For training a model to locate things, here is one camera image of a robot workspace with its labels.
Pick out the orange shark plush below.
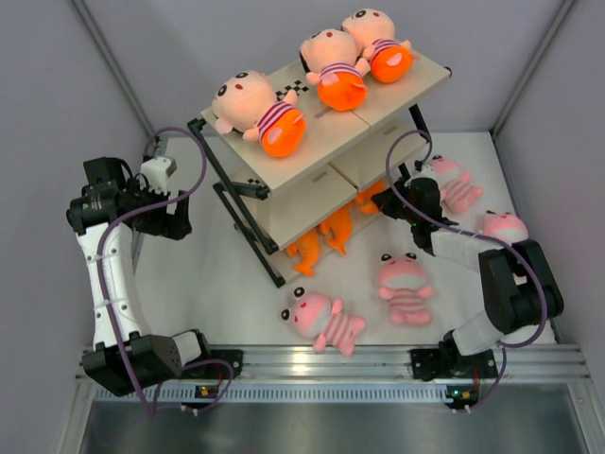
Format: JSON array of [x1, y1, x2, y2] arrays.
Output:
[[285, 228, 321, 276], [354, 180, 387, 215]]

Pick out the pink striped frog plush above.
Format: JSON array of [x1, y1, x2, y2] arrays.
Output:
[[280, 287, 367, 357], [378, 253, 433, 326], [482, 211, 529, 244], [426, 155, 484, 214]]

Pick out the black-haired boy doll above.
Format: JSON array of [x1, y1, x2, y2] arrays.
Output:
[[212, 70, 306, 158]]

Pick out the boy doll orange shorts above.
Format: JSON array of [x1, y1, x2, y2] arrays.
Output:
[[299, 28, 370, 112]]

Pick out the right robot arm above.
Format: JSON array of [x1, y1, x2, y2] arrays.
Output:
[[371, 177, 564, 381]]

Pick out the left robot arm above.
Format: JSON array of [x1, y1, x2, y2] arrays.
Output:
[[66, 157, 214, 396]]

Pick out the beige three-tier shelf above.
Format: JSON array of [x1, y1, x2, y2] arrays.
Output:
[[207, 57, 452, 288]]

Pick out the orange shark plush under shelf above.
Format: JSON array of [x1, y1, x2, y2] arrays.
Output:
[[285, 228, 321, 276]]

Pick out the boy doll on shelf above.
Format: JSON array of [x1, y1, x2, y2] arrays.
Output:
[[341, 9, 416, 83]]

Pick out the pink striped frog plush back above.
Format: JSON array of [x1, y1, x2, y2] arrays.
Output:
[[426, 155, 484, 214]]

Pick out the pink striped frog plush front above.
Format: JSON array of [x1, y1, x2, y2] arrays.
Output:
[[280, 287, 367, 357]]

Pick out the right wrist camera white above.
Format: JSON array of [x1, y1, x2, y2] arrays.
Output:
[[414, 163, 439, 183]]

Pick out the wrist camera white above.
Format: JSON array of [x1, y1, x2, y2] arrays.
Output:
[[140, 156, 178, 195], [414, 163, 439, 183]]

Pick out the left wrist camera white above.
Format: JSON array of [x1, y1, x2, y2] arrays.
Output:
[[140, 156, 178, 195]]

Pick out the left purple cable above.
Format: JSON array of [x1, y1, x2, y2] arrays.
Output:
[[98, 125, 234, 420]]

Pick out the purple cable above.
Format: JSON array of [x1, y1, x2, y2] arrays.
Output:
[[385, 129, 552, 412], [98, 125, 234, 420]]

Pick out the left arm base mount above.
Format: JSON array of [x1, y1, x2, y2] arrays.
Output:
[[165, 349, 244, 380]]

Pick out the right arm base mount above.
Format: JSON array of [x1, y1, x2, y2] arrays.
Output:
[[410, 348, 498, 382]]

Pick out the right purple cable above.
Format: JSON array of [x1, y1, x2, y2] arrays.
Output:
[[385, 129, 552, 412]]

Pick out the slotted cable duct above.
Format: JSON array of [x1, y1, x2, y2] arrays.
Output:
[[89, 381, 455, 404]]

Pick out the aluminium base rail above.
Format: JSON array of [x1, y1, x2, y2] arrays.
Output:
[[75, 343, 592, 379]]

